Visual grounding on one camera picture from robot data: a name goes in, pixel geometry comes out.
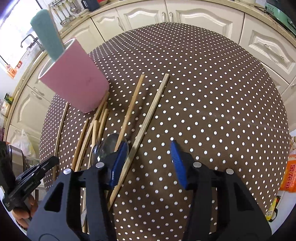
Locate silver metal spoon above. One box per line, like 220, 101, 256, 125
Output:
79, 133, 119, 230

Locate wooden chopstick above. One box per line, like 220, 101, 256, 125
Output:
92, 108, 108, 148
114, 74, 145, 152
72, 118, 89, 171
107, 73, 170, 210
52, 102, 69, 182
72, 91, 109, 172

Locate light blue sheathed knife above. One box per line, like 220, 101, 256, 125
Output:
30, 9, 65, 61

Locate person's left hand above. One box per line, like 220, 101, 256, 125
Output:
12, 195, 38, 229

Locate brown polka dot tablecloth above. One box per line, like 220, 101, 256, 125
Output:
39, 22, 291, 241

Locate pink cylindrical utensil holder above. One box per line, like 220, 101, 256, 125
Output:
38, 38, 109, 113

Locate orange snack bag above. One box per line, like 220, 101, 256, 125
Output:
280, 160, 296, 193

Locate chrome sink faucet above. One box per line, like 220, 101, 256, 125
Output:
20, 34, 45, 51

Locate lower cream cabinets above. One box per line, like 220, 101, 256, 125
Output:
4, 0, 296, 144

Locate black electric kettle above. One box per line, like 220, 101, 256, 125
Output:
81, 0, 100, 11

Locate green electric cooker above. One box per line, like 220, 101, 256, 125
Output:
264, 0, 295, 35

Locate wall utensil rack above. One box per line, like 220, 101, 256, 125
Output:
49, 0, 82, 27

